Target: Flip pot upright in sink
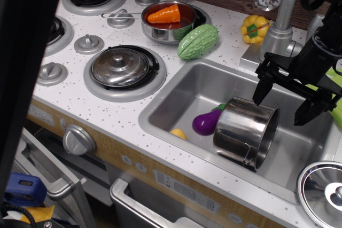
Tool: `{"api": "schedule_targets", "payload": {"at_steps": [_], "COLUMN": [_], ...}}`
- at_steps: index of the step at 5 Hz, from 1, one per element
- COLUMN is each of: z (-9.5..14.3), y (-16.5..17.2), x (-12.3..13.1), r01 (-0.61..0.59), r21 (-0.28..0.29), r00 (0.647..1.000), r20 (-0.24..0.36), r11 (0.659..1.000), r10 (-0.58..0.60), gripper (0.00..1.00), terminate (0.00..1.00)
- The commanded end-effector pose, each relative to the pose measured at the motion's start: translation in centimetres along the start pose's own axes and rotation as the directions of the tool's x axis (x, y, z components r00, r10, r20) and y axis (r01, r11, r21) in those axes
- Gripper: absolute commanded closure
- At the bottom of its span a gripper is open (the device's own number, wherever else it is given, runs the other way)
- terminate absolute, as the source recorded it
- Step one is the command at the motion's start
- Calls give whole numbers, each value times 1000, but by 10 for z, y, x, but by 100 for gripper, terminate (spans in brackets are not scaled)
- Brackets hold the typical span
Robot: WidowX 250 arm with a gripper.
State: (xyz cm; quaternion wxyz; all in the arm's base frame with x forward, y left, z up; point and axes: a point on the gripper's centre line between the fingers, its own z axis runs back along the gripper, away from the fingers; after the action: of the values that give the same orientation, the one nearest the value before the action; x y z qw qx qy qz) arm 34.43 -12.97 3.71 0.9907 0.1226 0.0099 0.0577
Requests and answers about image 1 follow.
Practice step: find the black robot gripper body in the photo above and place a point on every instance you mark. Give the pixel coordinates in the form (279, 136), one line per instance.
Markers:
(319, 51)

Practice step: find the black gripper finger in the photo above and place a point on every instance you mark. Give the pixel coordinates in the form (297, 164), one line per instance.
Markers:
(309, 110)
(262, 89)

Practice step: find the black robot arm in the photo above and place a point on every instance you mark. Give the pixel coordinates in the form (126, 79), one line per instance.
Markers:
(331, 21)

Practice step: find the steel pot in sink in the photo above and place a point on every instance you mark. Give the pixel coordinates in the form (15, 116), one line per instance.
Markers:
(245, 132)

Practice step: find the grey toy sink basin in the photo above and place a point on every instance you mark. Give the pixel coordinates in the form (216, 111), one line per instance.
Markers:
(207, 110)

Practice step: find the steel pot lid on burner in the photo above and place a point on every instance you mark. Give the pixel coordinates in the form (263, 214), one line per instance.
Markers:
(120, 67)

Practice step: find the green cloth at right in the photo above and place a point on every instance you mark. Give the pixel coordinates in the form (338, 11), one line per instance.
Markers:
(324, 84)

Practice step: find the grey toy faucet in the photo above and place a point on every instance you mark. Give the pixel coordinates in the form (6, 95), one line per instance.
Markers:
(278, 40)

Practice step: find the yellow toy bell pepper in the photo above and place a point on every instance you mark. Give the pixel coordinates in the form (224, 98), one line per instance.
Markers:
(254, 29)

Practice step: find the purple toy eggplant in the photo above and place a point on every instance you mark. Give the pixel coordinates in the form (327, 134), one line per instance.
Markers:
(205, 124)

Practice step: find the green toy bitter gourd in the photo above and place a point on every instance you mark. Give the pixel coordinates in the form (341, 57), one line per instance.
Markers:
(198, 41)

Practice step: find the steel lid at right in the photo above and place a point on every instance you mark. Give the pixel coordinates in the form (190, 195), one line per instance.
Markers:
(319, 192)

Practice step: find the back right stove burner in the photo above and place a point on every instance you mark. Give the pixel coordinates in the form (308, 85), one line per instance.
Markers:
(202, 17)

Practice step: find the yellow toy corn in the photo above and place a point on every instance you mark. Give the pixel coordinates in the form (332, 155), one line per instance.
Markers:
(179, 133)

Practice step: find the orange toy carrot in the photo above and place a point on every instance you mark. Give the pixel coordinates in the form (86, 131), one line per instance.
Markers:
(169, 14)

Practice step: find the small steel saucepan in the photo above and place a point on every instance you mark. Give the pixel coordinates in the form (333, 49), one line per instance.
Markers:
(168, 33)

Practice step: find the front right stove burner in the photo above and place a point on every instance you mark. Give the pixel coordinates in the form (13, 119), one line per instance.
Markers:
(147, 86)

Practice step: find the grey stove knob centre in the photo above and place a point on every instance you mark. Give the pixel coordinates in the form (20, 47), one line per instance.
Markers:
(120, 20)

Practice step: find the grey stove knob middle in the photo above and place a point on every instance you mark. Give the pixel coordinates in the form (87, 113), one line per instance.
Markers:
(88, 44)

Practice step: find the grey oven dial knob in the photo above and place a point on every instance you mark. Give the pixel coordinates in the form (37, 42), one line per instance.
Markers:
(77, 141)

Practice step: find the grey stove knob left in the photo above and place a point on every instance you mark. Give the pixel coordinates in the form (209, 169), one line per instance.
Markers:
(51, 74)

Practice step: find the blue clamp tool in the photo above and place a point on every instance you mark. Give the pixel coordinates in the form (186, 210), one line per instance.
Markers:
(25, 190)

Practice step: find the grey dishwasher door handle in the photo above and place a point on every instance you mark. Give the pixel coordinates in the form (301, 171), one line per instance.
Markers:
(141, 213)

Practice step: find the grey oven door handle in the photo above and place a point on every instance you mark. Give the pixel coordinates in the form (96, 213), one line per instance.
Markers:
(33, 158)

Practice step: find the black foreground post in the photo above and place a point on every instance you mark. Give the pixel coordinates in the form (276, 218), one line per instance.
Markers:
(25, 27)

